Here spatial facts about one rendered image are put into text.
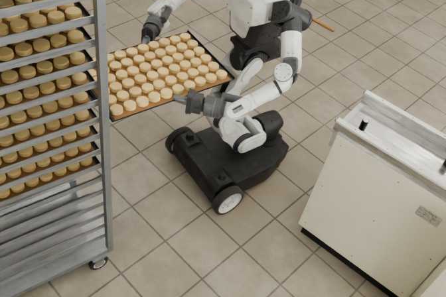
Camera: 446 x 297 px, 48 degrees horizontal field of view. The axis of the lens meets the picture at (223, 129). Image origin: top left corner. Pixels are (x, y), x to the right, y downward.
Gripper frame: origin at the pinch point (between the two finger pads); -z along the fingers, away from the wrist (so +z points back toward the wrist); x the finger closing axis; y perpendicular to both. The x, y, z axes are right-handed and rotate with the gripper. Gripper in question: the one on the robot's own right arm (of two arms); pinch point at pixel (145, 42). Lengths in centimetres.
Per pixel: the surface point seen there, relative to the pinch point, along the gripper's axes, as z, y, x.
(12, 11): -77, -18, 59
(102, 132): -62, 1, 1
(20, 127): -80, -21, 14
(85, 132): -60, -6, -3
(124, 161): 8, -12, -100
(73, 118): -63, -9, 6
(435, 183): -37, 139, -11
